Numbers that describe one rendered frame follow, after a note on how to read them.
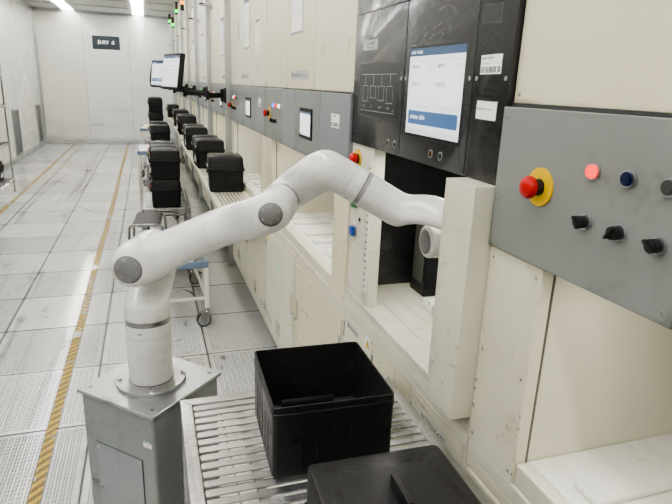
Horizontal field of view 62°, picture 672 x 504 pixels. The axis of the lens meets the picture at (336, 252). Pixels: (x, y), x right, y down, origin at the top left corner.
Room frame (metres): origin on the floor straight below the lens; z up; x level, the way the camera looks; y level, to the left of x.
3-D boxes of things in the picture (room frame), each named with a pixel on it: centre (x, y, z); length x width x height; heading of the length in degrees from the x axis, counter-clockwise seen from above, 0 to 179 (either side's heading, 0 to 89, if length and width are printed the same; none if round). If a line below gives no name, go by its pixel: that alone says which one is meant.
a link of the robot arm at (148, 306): (1.45, 0.51, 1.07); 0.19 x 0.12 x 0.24; 178
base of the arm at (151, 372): (1.42, 0.51, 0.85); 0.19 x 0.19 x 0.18
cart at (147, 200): (5.40, 1.69, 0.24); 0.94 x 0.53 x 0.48; 18
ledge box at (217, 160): (4.20, 0.86, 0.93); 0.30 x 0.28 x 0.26; 16
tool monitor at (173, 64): (4.63, 1.18, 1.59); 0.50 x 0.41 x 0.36; 109
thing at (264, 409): (1.19, 0.03, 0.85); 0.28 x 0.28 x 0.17; 17
